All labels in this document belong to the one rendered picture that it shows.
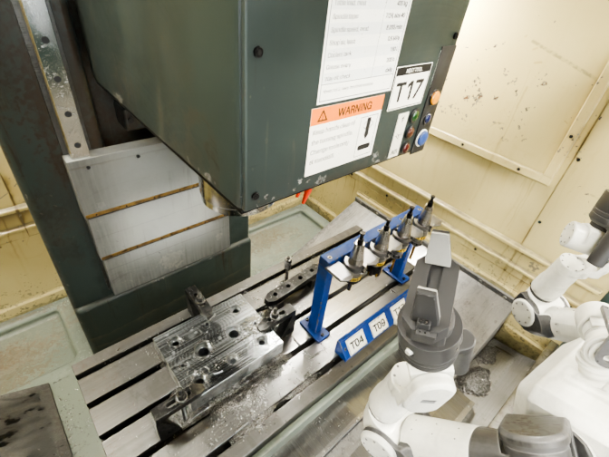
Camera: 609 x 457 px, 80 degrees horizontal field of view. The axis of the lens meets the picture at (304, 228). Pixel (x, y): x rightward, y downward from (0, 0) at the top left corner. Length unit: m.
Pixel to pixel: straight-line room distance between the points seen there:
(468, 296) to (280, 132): 1.33
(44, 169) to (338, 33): 0.86
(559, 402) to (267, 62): 0.71
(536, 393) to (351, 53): 0.65
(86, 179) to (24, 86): 0.25
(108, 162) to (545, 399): 1.11
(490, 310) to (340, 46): 1.35
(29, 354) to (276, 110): 1.50
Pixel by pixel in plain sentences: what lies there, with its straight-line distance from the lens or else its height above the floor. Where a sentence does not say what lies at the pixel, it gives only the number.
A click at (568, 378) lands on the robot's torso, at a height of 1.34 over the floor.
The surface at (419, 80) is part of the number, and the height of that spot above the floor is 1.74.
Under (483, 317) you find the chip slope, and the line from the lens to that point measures 1.66.
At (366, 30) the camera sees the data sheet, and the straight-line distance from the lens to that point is 0.55.
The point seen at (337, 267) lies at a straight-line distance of 1.01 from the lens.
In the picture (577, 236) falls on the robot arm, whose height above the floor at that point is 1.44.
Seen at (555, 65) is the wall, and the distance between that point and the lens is 1.41.
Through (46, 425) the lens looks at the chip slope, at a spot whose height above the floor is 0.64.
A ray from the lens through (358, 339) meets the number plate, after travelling 1.21.
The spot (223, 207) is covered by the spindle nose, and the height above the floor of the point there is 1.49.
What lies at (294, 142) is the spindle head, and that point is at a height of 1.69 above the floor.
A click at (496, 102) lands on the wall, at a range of 1.48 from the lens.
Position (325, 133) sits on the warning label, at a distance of 0.55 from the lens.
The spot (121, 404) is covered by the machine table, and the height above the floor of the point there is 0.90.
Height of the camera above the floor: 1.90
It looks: 38 degrees down
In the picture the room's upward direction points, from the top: 7 degrees clockwise
